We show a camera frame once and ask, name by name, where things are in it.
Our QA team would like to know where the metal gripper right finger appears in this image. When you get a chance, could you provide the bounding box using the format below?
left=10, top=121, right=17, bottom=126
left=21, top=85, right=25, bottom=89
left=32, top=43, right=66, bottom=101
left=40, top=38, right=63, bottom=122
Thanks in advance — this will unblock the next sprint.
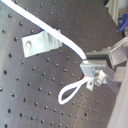
left=86, top=37, right=128, bottom=67

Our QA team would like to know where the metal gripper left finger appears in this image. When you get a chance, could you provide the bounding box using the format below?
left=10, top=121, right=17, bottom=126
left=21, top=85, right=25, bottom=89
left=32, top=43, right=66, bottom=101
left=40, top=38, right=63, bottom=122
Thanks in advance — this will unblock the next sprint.
left=80, top=61, right=126, bottom=95

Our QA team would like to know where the white cable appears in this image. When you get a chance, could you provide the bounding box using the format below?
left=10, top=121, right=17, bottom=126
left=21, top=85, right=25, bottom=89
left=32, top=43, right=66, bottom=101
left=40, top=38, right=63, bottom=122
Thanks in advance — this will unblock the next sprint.
left=7, top=0, right=88, bottom=105

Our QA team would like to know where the blue object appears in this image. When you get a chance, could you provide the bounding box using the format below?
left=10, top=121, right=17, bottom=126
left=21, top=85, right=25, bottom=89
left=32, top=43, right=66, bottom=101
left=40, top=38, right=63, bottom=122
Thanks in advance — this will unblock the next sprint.
left=120, top=14, right=128, bottom=32

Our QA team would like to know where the black perforated breadboard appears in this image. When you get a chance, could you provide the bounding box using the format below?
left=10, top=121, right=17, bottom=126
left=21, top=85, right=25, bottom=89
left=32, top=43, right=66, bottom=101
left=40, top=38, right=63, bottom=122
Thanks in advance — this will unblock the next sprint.
left=0, top=0, right=121, bottom=128

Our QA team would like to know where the aluminium frame post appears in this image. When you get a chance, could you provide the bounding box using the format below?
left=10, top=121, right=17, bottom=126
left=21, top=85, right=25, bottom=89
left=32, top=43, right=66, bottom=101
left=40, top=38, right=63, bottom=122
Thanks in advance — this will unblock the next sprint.
left=107, top=0, right=128, bottom=24

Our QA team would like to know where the metal cable clip bracket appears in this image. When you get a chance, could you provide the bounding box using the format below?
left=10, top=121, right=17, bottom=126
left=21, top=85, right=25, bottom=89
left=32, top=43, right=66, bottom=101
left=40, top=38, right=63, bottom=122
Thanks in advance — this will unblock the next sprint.
left=22, top=31, right=63, bottom=58

